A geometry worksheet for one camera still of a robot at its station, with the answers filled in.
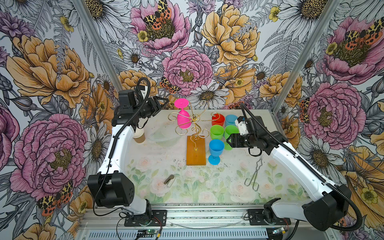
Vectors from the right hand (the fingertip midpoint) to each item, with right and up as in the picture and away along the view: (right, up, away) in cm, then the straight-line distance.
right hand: (233, 144), depth 78 cm
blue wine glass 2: (+2, +13, +17) cm, 22 cm away
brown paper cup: (-55, +3, +19) cm, 58 cm away
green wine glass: (-7, +6, +15) cm, 17 cm away
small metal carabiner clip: (-34, -20, +8) cm, 40 cm away
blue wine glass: (-7, -3, +9) cm, 12 cm away
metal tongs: (+14, -24, +7) cm, 29 cm away
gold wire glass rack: (-19, -7, +19) cm, 28 cm away
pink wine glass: (-26, +14, +7) cm, 30 cm away
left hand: (-33, +19, -3) cm, 38 cm away
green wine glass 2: (+1, +7, +13) cm, 15 cm away
